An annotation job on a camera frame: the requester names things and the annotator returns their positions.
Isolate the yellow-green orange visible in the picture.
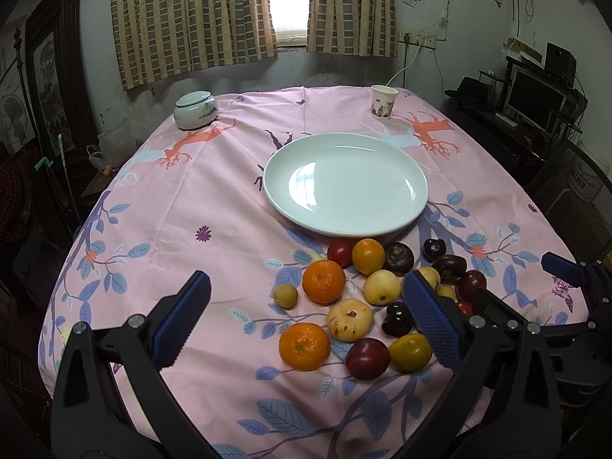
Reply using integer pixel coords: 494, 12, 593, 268
389, 334, 433, 373

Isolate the large yellow pepino melon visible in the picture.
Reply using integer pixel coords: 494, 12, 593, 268
417, 266, 441, 291

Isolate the dark plum back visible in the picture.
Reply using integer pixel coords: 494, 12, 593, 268
421, 238, 447, 262

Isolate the dark cherry plum front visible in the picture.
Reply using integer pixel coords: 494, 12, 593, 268
382, 301, 415, 338

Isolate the dark red plum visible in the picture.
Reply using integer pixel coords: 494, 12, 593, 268
344, 338, 390, 380

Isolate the dark purple water chestnut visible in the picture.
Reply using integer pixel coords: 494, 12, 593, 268
384, 241, 415, 277

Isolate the pale yellow apple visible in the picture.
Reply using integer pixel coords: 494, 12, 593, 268
363, 269, 402, 306

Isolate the pale striped pepino melon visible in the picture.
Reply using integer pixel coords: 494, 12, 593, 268
327, 298, 373, 343

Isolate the round yellow-orange orange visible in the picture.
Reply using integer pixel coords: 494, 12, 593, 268
352, 238, 386, 276

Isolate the orange mandarin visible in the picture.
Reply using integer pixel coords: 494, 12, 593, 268
278, 322, 331, 372
302, 260, 345, 306

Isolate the small yellow loquat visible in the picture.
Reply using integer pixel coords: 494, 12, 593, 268
273, 283, 299, 310

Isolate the mesh office chair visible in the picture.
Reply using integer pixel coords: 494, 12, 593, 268
545, 142, 611, 262

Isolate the dark purple fruit right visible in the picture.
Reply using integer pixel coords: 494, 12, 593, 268
431, 255, 467, 285

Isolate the small yellow fruit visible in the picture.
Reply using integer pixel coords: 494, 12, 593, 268
436, 284, 457, 303

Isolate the computer monitor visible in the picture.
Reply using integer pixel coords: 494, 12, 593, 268
505, 68, 566, 130

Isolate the black speaker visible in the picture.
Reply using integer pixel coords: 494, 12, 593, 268
545, 42, 577, 88

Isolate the white oval plate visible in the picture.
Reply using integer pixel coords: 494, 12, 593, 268
262, 133, 430, 238

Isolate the patterned paper cup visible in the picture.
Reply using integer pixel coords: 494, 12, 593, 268
370, 85, 399, 119

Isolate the pink patterned tablecloth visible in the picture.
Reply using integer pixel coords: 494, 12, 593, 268
37, 86, 587, 458

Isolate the right checkered curtain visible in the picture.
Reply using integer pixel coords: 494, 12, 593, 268
306, 0, 398, 58

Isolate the checkered curtain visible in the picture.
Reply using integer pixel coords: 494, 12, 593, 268
306, 0, 398, 58
110, 0, 277, 90

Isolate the white lidded ceramic jar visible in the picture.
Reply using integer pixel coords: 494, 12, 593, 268
173, 90, 218, 130

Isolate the left checkered curtain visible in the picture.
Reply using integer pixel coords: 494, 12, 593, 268
110, 0, 277, 90

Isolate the wall power strip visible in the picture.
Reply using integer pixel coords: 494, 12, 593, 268
400, 31, 438, 50

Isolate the white power cable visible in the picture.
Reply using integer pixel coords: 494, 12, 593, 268
385, 39, 426, 88

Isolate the dark picture frame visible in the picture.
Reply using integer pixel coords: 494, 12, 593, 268
24, 0, 98, 155

